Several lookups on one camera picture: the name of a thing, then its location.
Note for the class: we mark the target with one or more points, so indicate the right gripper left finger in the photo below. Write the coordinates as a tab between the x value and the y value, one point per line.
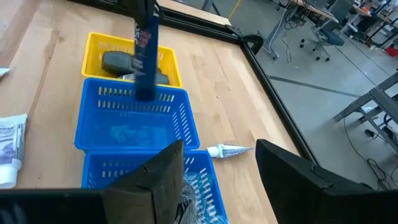
155	189

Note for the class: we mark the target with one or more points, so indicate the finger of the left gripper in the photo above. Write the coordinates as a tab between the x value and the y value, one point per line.
138	11
158	11

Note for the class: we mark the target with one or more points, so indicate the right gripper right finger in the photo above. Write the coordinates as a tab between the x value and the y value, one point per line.
286	180

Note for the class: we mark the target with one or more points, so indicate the dark navy tube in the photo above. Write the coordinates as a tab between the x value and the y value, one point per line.
146	62

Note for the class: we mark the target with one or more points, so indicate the small dark grey bottle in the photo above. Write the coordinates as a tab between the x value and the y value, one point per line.
116	62
163	79

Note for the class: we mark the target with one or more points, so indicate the white toothpaste tube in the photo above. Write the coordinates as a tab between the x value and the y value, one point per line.
228	151
3	72
12	149

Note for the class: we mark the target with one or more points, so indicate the blue plastic basket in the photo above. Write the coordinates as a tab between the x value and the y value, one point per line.
105	168
124	124

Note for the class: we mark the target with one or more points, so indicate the yellow plastic basket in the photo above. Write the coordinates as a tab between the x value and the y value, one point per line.
93	56

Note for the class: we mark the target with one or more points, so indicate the grey legged desk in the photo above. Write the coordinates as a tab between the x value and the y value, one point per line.
279	37

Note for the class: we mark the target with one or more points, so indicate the blue office chair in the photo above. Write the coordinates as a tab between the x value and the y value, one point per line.
331	39

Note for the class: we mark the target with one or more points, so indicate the red box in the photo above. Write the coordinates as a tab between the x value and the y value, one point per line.
392	51

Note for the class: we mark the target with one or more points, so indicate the grey metal stand frame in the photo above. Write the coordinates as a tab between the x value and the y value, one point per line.
377	93

